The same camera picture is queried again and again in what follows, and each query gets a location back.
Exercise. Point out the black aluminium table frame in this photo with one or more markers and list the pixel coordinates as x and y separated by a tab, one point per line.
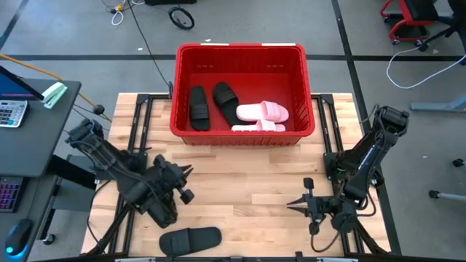
142	97

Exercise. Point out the grey desk calculator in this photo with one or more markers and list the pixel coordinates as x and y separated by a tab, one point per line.
12	113

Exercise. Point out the backlit computer keyboard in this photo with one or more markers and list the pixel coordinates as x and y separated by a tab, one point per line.
9	194

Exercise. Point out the grey desk foot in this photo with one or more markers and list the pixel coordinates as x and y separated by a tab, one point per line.
437	106

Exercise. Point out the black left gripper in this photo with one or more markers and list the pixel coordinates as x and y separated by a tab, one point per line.
167	174

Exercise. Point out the mint green stapler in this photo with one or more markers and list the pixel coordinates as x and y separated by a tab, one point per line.
54	94

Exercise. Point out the black slide sandal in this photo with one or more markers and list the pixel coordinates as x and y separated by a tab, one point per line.
189	241
224	96
199	109
167	218

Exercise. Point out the large red plastic bin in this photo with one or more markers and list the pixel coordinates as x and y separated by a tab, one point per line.
240	78

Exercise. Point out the grey leg with black caster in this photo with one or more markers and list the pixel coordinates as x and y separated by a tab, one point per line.
449	195

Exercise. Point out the red frame chair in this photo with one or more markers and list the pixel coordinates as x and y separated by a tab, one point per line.
404	22

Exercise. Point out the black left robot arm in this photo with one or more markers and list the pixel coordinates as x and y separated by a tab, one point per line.
105	156

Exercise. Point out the black office chair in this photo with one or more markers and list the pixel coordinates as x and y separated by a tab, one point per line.
455	18

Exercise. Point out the dark grey desk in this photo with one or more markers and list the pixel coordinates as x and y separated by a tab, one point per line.
36	138

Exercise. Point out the black caster wheel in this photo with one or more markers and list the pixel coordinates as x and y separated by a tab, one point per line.
458	162

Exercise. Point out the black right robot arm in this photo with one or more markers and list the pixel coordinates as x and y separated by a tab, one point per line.
367	156

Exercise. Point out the black computer mouse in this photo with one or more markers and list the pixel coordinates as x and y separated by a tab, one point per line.
20	234

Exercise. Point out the white tape strip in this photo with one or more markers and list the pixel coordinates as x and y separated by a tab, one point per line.
278	44

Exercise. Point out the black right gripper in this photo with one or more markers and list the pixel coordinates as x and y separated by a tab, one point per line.
318	205

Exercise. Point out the black computer monitor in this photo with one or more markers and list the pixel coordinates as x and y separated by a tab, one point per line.
12	89

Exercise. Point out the pale pink slide sandal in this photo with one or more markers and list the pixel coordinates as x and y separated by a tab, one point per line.
262	111
262	126

